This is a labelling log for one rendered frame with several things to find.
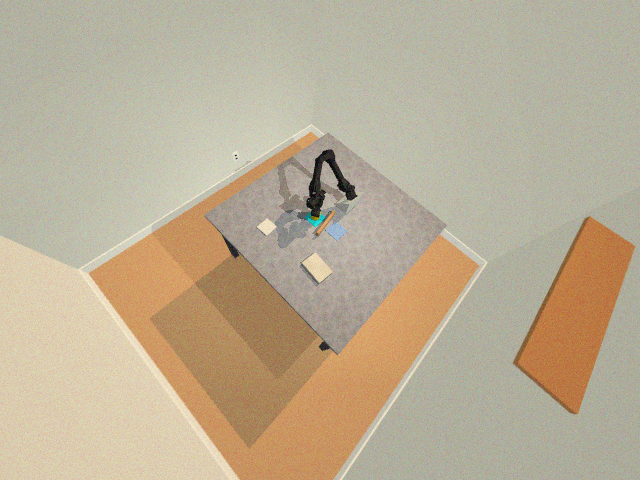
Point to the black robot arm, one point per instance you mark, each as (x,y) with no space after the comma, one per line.
(315,185)

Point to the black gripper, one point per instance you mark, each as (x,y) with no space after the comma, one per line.
(316,211)

